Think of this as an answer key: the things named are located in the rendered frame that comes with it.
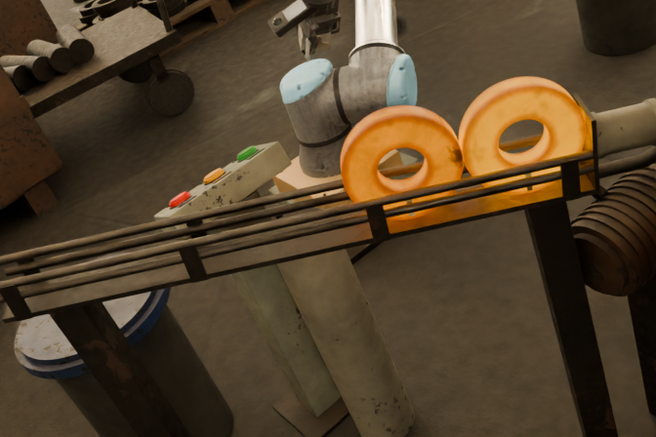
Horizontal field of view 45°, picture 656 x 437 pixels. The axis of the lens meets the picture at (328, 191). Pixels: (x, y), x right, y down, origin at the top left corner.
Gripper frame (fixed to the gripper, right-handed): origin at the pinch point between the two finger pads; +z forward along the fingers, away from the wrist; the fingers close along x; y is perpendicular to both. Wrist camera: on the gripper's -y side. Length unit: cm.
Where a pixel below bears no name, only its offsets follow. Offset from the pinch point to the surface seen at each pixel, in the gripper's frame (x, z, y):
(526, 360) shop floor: -90, 4, 9
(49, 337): -50, -4, -76
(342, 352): -78, -13, -29
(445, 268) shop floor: -58, 23, 13
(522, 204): -85, -64, -11
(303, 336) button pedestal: -67, 1, -31
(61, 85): 95, 92, -55
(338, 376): -80, -6, -30
